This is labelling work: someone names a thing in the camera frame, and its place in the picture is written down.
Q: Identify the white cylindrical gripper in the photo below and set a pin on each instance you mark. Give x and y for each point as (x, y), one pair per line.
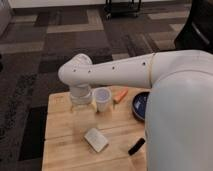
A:
(81, 94)

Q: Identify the orange pepper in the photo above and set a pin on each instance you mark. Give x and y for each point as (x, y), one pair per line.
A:
(118, 97)

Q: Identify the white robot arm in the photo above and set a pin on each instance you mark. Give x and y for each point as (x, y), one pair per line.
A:
(179, 110)

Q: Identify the white sponge block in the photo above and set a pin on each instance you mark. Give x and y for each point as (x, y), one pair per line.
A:
(96, 139)

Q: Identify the dark blue bowl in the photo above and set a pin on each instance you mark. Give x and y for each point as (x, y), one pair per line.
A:
(139, 105)

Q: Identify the black marker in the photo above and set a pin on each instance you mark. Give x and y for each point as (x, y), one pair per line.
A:
(137, 146)

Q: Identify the black rolling cart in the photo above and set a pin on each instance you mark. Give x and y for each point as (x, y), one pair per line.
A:
(122, 8)

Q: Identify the black office chair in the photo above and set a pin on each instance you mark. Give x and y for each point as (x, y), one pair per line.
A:
(197, 33)

